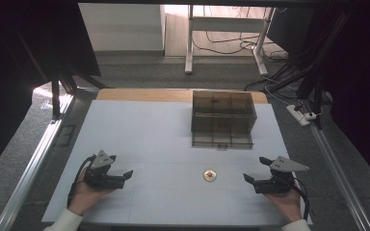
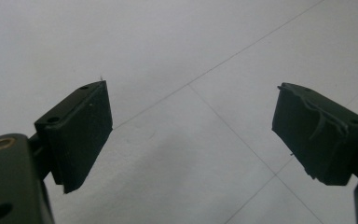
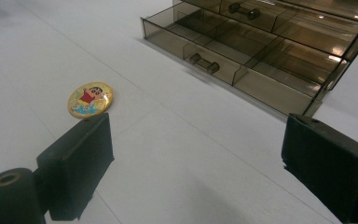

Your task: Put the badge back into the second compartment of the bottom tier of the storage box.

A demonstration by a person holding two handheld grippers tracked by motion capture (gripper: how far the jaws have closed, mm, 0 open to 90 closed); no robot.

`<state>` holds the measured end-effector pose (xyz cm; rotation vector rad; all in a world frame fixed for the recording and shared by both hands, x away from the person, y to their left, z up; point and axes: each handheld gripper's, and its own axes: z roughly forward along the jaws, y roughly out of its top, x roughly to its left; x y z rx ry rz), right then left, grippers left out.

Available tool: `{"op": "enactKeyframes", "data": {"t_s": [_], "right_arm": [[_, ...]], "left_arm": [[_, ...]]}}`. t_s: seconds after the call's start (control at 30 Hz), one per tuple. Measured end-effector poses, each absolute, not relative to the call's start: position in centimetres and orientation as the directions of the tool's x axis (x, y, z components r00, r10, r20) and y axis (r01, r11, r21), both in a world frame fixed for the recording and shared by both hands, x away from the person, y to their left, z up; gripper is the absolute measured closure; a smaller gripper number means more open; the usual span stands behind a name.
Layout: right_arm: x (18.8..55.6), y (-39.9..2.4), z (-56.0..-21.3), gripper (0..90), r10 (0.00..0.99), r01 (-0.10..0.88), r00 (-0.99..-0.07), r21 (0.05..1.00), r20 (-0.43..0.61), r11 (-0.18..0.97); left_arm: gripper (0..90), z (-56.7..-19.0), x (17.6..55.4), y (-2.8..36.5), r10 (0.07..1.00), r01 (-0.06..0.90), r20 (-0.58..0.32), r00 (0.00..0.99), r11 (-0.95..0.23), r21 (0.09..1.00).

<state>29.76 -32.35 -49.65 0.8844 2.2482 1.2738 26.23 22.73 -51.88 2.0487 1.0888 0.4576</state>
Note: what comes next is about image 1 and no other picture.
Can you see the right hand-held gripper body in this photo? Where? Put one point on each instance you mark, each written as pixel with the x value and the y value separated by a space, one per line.
pixel 279 178

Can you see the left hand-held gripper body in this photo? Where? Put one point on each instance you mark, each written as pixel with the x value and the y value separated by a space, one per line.
pixel 102 174

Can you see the round gold badge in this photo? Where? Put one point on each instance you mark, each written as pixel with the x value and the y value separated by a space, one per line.
pixel 209 175

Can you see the transparent brown drawer box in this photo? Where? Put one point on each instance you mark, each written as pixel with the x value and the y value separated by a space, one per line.
pixel 223 118

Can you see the person's right hand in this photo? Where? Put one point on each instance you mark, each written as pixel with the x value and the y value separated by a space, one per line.
pixel 285 203

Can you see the person's left hand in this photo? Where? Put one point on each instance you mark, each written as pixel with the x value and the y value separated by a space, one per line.
pixel 85 195

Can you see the white table mat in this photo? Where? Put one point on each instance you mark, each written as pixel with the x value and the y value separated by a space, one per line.
pixel 160 154

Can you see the white power strip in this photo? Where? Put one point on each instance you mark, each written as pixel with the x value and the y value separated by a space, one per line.
pixel 297 114

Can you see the black metal stand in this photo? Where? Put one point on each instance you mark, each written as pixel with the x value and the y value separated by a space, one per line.
pixel 314 70
pixel 56 93

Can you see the white cabinet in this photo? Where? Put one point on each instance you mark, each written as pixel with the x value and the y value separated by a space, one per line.
pixel 122 27

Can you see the aluminium rail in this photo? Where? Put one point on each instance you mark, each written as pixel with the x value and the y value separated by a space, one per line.
pixel 29 173
pixel 340 173

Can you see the white desk frame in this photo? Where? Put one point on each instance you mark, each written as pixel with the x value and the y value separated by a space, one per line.
pixel 224 25

